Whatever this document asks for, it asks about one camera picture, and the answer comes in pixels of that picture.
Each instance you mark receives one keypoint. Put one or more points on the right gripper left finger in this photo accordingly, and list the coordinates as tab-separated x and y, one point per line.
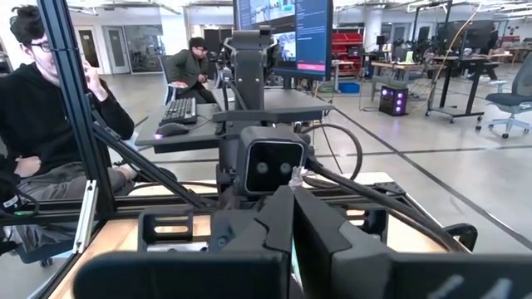
249	270

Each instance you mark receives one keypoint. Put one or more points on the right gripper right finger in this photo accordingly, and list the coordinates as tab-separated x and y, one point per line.
332	270

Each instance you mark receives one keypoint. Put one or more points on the grey computer desk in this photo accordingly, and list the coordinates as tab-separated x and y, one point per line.
208	139

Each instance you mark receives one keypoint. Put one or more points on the black computer mouse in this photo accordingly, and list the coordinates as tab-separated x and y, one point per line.
172	129

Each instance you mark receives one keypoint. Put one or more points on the black keyboard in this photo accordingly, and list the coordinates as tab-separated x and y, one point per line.
178	110

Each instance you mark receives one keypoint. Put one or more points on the person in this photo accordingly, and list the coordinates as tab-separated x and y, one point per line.
187	66
37	116

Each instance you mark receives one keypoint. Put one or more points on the blue plastic bin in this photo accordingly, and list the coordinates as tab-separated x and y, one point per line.
349	87

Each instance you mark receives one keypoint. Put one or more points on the computer monitor blue screen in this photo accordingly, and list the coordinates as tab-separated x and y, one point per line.
313	37

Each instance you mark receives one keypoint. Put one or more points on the red storage rack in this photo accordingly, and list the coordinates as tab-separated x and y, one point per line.
347	47

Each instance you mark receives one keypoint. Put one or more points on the black computer tower purple lights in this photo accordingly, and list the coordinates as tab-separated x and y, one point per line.
393	101

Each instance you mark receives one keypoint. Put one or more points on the dark office chair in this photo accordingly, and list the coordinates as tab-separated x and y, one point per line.
37	249

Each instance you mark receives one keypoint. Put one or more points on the grey office chair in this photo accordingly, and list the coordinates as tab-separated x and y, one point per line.
511	99

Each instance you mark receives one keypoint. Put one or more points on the black standing desk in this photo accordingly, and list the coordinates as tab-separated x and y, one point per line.
469	62

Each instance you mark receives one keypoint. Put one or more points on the silver aluminium bracket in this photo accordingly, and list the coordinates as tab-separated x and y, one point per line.
85	216

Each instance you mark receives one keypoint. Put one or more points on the black aluminium rig frame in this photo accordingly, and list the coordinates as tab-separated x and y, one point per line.
70	104

